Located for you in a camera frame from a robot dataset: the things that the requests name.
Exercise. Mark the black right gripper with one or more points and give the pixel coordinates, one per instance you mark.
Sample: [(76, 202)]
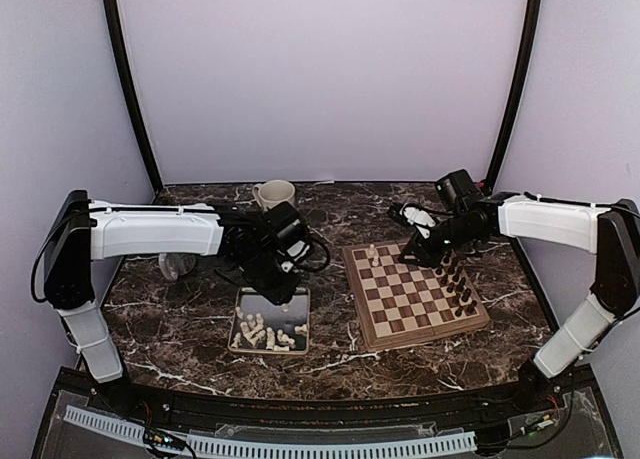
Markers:
[(418, 246)]

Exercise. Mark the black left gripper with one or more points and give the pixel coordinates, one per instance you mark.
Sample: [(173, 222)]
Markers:
[(279, 294)]

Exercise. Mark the silver metal tray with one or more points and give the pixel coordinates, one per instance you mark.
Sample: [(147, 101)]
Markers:
[(247, 299)]

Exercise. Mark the wooden chessboard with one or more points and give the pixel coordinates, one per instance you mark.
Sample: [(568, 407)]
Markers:
[(393, 301)]

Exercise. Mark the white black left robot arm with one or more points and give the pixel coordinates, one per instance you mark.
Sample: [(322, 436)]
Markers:
[(86, 231)]

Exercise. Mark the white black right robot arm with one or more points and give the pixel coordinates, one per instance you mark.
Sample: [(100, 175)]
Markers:
[(571, 245)]

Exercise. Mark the dark chess pieces row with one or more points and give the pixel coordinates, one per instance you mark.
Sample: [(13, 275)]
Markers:
[(455, 296)]

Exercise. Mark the white pieces pile in tray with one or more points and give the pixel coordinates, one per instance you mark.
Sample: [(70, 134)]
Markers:
[(282, 330)]

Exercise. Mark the white floral ceramic mug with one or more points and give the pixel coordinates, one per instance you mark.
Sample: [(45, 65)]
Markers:
[(272, 193)]

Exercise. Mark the white mug orange interior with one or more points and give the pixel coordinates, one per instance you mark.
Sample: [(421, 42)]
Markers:
[(175, 265)]

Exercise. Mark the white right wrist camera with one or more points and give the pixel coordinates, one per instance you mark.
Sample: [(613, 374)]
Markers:
[(409, 214)]

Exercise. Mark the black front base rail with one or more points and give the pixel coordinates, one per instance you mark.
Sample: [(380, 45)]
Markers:
[(481, 409)]

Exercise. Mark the white slotted cable duct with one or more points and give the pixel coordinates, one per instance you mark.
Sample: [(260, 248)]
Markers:
[(264, 443)]

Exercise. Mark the right black frame post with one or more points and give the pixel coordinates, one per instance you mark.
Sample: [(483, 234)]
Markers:
[(526, 44)]

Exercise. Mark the black frame post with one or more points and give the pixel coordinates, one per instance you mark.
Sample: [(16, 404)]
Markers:
[(119, 51), (526, 44)]

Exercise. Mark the left black frame post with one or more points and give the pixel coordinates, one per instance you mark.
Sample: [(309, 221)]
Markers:
[(119, 51)]

